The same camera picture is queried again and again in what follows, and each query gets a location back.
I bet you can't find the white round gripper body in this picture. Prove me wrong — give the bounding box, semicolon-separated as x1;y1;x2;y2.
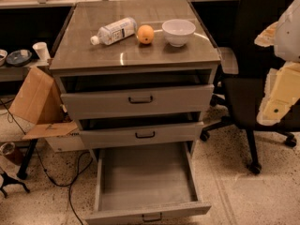
274;0;300;62

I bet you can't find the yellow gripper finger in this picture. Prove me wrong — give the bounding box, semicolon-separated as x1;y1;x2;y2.
256;62;300;126
254;22;278;47

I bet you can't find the clear plastic bottle white cap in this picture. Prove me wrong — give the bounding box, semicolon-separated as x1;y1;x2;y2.
90;17;137;45

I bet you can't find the grey drawer cabinet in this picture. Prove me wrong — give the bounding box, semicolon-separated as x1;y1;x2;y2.
49;0;221;157

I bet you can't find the grey bottom drawer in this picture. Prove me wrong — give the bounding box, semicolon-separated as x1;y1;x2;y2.
86;142;211;225

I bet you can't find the grey top drawer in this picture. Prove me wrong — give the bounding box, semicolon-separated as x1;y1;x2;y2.
61;69;213;120

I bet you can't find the black office chair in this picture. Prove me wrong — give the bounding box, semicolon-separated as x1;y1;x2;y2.
200;0;300;174

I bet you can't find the white ceramic bowl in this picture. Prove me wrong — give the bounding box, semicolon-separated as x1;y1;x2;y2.
162;19;196;47

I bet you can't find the orange fruit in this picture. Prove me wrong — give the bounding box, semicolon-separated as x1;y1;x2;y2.
137;24;154;45

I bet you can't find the white paper cup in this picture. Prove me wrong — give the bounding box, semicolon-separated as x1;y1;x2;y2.
32;42;51;61

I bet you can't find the brown cardboard box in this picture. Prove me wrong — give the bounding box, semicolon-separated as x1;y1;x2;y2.
9;67;84;152

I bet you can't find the dark blue plate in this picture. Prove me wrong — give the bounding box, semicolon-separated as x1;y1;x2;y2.
6;49;32;67

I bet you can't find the low grey side shelf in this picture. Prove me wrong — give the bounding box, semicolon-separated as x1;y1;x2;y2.
0;60;51;82

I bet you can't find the white bowl at left edge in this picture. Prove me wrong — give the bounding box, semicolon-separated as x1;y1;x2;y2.
0;49;8;67

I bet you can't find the black table leg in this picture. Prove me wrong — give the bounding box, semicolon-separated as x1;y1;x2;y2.
17;139;38;180

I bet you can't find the brown cup on floor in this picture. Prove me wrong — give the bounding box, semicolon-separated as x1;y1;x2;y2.
0;142;23;165

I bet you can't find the black stand foot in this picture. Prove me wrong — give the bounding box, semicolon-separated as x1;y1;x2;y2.
0;172;30;198

